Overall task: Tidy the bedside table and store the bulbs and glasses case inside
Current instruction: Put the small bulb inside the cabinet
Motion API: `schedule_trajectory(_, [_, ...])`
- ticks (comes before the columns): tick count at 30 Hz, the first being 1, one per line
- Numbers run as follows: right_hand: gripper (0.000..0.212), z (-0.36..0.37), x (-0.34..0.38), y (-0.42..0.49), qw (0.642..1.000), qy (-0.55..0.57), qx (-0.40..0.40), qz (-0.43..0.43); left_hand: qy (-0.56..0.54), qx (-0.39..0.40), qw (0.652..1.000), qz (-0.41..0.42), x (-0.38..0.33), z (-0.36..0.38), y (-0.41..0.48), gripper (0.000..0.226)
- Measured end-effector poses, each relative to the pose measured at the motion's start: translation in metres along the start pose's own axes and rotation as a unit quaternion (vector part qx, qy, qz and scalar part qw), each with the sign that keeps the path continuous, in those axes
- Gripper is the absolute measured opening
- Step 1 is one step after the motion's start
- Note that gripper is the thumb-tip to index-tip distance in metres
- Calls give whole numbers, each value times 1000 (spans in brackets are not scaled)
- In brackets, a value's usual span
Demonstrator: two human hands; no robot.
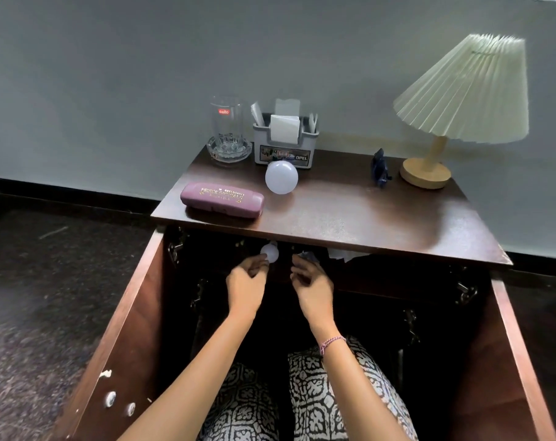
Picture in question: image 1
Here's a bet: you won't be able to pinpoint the dark wooden cabinet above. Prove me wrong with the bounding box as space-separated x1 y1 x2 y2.
150 142 514 377

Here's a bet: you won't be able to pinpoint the purple eyeglass case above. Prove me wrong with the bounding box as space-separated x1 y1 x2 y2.
180 182 266 219

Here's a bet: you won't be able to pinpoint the table lamp with pleated shade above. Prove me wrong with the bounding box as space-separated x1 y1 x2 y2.
393 33 530 190

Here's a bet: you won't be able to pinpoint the person's right hand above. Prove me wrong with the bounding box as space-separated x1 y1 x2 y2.
290 254 337 325

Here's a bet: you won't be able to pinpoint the crumpled white paper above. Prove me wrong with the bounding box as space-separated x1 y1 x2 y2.
326 247 371 264

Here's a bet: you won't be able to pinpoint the plain wooden cabinet door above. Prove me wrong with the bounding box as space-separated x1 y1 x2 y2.
445 274 556 441

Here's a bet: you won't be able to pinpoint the clear drinking glass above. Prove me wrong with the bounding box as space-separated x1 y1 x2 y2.
209 96 246 151

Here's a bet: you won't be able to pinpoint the person's right forearm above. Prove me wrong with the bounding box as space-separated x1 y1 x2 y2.
305 315 413 441

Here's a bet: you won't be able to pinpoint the clear glass ashtray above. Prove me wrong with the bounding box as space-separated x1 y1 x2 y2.
206 135 254 168

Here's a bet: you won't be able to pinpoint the small dark blue figurine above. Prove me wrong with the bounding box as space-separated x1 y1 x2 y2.
371 148 393 189

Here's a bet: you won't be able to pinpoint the wooden cabinet door with knobs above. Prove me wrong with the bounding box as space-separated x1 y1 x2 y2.
48 228 169 441

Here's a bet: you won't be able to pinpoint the person's left hand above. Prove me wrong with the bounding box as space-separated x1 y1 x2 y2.
225 254 271 320

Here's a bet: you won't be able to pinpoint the white notepad block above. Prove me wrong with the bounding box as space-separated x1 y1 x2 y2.
269 114 303 145

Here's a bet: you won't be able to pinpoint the pink thread bracelet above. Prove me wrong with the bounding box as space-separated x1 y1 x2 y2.
319 335 347 357

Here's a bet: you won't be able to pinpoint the black white patterned trousers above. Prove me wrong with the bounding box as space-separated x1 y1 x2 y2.
203 336 419 441

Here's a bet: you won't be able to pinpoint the person's left forearm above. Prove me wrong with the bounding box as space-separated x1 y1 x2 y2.
116 312 261 441

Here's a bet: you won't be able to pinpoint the large white light bulb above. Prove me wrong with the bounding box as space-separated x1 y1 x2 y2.
265 160 300 195

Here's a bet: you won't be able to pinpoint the metal cabinet hinge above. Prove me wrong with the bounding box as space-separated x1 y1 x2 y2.
454 268 479 306
402 308 421 346
168 228 186 266
191 279 210 313

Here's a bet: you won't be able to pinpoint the grey desk organizer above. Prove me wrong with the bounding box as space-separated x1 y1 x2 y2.
252 112 320 167

